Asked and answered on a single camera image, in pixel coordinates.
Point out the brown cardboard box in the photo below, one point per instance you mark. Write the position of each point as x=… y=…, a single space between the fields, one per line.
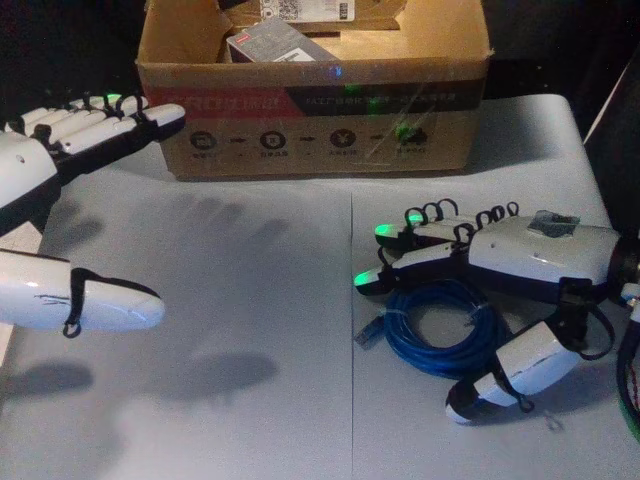
x=320 y=120

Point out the grey electronic device box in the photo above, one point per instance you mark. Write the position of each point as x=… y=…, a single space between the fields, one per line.
x=280 y=42

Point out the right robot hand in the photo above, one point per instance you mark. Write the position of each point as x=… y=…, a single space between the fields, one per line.
x=540 y=255

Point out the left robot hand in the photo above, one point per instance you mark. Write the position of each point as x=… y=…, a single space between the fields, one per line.
x=30 y=160

